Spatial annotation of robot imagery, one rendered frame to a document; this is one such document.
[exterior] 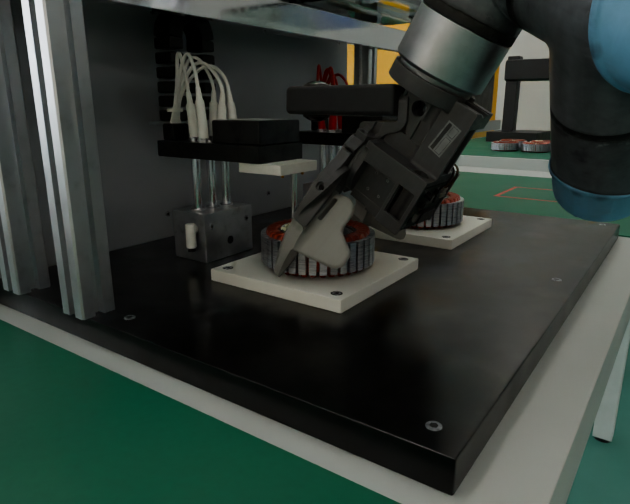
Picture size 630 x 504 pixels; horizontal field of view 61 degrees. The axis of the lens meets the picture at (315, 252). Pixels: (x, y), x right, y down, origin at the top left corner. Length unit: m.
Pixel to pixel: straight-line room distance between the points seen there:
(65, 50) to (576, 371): 0.44
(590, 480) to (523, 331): 1.24
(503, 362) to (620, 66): 0.19
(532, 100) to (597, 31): 5.57
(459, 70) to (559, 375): 0.23
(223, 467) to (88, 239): 0.23
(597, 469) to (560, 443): 1.35
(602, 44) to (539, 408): 0.22
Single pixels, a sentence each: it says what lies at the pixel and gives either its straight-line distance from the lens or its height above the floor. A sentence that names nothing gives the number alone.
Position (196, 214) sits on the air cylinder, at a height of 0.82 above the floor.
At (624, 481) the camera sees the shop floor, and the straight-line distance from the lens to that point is 1.69.
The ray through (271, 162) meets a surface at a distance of 0.53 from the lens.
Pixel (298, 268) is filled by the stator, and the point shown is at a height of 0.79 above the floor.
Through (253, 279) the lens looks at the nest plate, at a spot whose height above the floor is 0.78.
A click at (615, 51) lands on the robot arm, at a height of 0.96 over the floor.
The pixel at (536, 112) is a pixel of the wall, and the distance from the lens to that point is 5.90.
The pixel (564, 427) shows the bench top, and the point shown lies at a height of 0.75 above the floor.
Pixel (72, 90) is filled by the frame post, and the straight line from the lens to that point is 0.45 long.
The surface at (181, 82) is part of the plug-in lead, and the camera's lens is 0.61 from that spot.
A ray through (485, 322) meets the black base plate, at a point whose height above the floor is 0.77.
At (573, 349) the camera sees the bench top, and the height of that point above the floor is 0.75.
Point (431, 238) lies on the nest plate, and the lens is 0.65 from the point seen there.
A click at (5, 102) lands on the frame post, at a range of 0.54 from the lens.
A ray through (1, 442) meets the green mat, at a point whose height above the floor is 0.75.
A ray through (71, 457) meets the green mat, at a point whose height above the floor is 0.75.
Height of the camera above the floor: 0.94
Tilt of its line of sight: 16 degrees down
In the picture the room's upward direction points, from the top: straight up
